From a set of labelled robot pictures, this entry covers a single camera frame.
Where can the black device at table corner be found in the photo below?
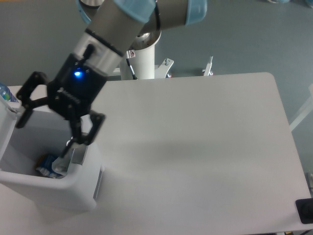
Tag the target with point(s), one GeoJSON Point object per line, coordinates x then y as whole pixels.
{"type": "Point", "coordinates": [305, 210]}

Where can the blue snack wrapper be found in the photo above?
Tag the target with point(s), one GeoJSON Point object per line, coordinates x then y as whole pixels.
{"type": "Point", "coordinates": [44, 166]}

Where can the white paper tissue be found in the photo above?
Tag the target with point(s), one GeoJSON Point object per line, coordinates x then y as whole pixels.
{"type": "Point", "coordinates": [61, 164]}

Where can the white frame at right edge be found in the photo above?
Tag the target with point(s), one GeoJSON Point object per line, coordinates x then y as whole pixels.
{"type": "Point", "coordinates": [303, 111]}

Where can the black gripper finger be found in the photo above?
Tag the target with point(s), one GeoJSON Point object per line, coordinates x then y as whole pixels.
{"type": "Point", "coordinates": [78, 137]}
{"type": "Point", "coordinates": [24, 95]}

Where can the white open trash can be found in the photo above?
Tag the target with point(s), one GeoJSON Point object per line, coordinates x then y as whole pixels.
{"type": "Point", "coordinates": [30, 162]}

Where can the blue bottle at left edge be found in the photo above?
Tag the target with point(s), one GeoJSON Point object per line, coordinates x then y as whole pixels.
{"type": "Point", "coordinates": [6, 93]}

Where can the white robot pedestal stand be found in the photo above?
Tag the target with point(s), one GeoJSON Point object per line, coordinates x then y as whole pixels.
{"type": "Point", "coordinates": [139, 61]}

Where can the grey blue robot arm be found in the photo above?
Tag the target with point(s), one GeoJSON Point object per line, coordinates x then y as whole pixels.
{"type": "Point", "coordinates": [109, 35]}

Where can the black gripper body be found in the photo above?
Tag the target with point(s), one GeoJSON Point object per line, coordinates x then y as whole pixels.
{"type": "Point", "coordinates": [74, 89]}

